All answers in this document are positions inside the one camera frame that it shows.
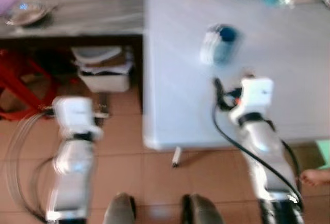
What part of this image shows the clear cup with blue inside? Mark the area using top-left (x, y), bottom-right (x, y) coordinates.
top-left (200, 24), bottom-right (241, 66)

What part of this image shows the white table leg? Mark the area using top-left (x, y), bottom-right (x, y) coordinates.
top-left (172, 147), bottom-right (183, 168)

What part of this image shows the green plastic seat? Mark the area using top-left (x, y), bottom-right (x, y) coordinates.
top-left (315, 140), bottom-right (330, 169)

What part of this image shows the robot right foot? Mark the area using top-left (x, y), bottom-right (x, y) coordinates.
top-left (180, 193), bottom-right (225, 224)

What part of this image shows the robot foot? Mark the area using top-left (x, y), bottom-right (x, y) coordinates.
top-left (103, 193), bottom-right (138, 224)
top-left (180, 193), bottom-right (225, 224)

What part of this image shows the person's bare foot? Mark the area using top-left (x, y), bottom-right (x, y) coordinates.
top-left (299, 168), bottom-right (330, 187)

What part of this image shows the white storage box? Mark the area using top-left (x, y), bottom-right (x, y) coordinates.
top-left (71, 45), bottom-right (135, 93)

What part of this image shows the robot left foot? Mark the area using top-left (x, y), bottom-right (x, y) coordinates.
top-left (103, 193), bottom-right (138, 224)

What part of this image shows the grey counter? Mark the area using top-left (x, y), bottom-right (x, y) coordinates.
top-left (0, 0), bottom-right (145, 40)

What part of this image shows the red plastic stool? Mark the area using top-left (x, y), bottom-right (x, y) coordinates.
top-left (0, 49), bottom-right (58, 121)

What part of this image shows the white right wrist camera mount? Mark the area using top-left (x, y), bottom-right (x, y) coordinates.
top-left (229, 77), bottom-right (275, 124)

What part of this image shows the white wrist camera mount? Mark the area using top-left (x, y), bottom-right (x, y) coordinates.
top-left (52, 96), bottom-right (104, 140)
top-left (229, 77), bottom-right (275, 124)

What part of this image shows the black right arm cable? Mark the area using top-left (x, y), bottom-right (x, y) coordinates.
top-left (212, 103), bottom-right (304, 210)

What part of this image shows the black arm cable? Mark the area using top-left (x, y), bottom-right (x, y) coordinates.
top-left (212, 103), bottom-right (304, 210)
top-left (4, 111), bottom-right (54, 220)

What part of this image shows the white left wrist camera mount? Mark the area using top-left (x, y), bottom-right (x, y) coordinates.
top-left (52, 96), bottom-right (104, 140)

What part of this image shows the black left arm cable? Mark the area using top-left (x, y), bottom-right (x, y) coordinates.
top-left (4, 111), bottom-right (54, 220)

